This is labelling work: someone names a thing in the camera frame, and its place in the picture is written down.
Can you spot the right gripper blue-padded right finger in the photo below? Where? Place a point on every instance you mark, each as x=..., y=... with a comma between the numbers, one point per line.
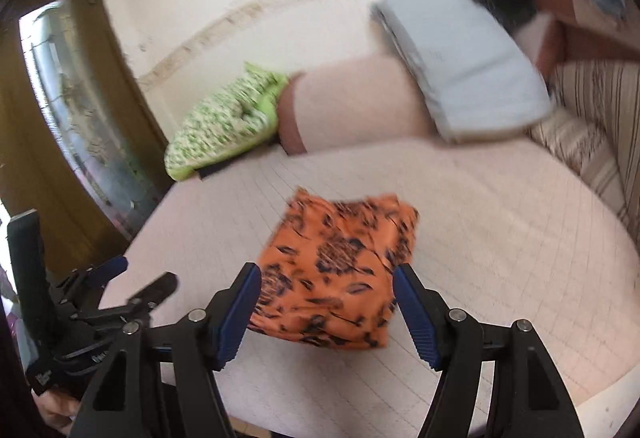
x=528, y=396

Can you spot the person's left hand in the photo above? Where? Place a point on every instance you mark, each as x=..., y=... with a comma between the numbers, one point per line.
x=57, y=409

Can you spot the wooden door with glass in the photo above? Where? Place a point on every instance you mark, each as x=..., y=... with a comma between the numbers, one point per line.
x=78, y=144

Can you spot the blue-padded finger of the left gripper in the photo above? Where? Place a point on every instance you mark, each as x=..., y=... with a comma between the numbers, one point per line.
x=98, y=276
x=154, y=294

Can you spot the striped floral cushion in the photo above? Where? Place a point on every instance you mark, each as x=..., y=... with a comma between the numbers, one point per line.
x=593, y=129

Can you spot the pink quilted bolster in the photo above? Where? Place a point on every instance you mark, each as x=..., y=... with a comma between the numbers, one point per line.
x=350, y=103

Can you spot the orange black floral blouse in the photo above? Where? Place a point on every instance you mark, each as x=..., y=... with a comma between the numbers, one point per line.
x=327, y=270

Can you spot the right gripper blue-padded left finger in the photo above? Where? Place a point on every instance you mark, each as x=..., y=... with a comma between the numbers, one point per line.
x=159, y=382

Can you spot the light blue pillow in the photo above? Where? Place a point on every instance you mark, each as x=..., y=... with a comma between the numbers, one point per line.
x=476, y=82

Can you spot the green white patterned pillow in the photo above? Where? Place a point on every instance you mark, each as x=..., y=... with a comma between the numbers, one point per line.
x=238, y=117

